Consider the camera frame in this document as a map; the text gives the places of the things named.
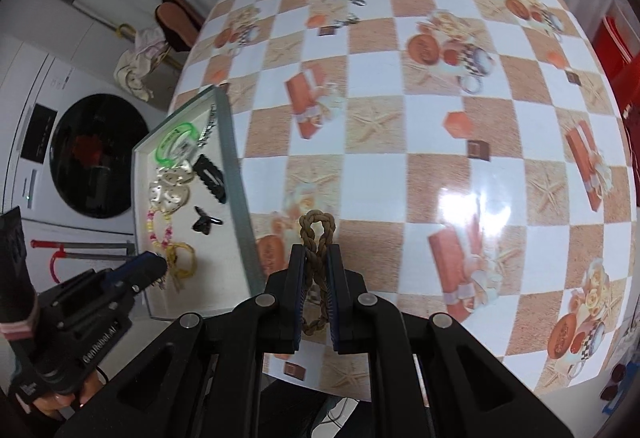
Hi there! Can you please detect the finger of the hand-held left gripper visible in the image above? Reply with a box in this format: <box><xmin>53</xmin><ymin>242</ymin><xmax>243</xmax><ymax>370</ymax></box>
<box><xmin>102</xmin><ymin>250</ymin><xmax>168</xmax><ymax>294</ymax></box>

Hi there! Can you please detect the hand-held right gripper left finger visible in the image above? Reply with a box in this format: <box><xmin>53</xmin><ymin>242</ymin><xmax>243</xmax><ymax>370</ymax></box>
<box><xmin>52</xmin><ymin>243</ymin><xmax>307</xmax><ymax>438</ymax></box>

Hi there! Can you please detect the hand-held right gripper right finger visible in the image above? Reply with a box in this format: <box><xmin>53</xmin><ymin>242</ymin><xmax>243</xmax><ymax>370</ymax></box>
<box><xmin>325</xmin><ymin>243</ymin><xmax>573</xmax><ymax>438</ymax></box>

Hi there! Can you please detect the pink yellow bead bracelet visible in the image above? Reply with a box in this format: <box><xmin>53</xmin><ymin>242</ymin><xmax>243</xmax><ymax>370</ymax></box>
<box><xmin>145</xmin><ymin>208</ymin><xmax>176</xmax><ymax>255</ymax></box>

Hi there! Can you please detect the brown braided rope bracelet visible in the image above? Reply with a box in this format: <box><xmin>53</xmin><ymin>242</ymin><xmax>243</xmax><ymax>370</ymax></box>
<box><xmin>298</xmin><ymin>210</ymin><xmax>337</xmax><ymax>335</ymax></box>

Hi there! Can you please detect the yellow hair tie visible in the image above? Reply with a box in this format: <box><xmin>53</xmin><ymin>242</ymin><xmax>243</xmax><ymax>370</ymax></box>
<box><xmin>164</xmin><ymin>240</ymin><xmax>197</xmax><ymax>280</ymax></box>

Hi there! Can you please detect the white jewelry tray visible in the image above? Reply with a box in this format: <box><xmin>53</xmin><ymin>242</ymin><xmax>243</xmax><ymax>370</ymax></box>
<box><xmin>131</xmin><ymin>85</ymin><xmax>266</xmax><ymax>321</ymax></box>

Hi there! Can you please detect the black snap hair clip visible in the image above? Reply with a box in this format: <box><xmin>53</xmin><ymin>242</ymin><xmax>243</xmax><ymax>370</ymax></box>
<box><xmin>192</xmin><ymin>154</ymin><xmax>228</xmax><ymax>205</ymax></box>

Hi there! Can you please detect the green translucent bangle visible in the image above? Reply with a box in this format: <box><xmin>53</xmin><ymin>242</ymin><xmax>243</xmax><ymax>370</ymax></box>
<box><xmin>155</xmin><ymin>120</ymin><xmax>214</xmax><ymax>166</ymax></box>

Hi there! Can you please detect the person's left hand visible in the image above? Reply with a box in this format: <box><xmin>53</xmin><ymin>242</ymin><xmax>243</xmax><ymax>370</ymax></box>
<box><xmin>34</xmin><ymin>369</ymin><xmax>104</xmax><ymax>420</ymax></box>

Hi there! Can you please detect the small black claw clip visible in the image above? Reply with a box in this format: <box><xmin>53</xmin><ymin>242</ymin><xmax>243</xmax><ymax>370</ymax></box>
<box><xmin>192</xmin><ymin>205</ymin><xmax>225</xmax><ymax>235</ymax></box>

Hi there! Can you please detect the white pearl scrunchie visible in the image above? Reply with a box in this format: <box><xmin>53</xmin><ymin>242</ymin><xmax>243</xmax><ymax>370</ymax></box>
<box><xmin>149</xmin><ymin>160</ymin><xmax>193</xmax><ymax>219</ymax></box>

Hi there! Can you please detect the silver hair clip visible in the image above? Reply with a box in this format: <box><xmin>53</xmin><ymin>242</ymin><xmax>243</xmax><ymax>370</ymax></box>
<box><xmin>197</xmin><ymin>104</ymin><xmax>221</xmax><ymax>149</ymax></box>

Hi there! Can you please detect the checkered printed tablecloth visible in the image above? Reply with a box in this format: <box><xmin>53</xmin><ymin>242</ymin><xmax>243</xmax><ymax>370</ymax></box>
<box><xmin>167</xmin><ymin>0</ymin><xmax>640</xmax><ymax>394</ymax></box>

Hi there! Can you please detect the white washing machine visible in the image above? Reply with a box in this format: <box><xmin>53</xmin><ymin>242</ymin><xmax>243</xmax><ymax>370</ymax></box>
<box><xmin>0</xmin><ymin>35</ymin><xmax>173</xmax><ymax>264</ymax></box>

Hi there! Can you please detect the white crumpled cloth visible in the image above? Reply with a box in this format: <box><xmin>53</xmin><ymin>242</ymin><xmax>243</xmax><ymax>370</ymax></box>
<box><xmin>112</xmin><ymin>25</ymin><xmax>171</xmax><ymax>101</ymax></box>

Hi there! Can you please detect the brown padded seat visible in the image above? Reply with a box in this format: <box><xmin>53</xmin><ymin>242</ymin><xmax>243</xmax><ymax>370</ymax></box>
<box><xmin>154</xmin><ymin>0</ymin><xmax>207</xmax><ymax>53</ymax></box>

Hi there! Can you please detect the red plastic stool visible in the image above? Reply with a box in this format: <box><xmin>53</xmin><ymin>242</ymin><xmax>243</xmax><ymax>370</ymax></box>
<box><xmin>592</xmin><ymin>13</ymin><xmax>640</xmax><ymax>129</ymax></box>

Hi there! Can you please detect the brown square charm chain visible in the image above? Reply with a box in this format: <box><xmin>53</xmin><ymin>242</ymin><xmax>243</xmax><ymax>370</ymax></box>
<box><xmin>319</xmin><ymin>18</ymin><xmax>362</xmax><ymax>37</ymax></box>

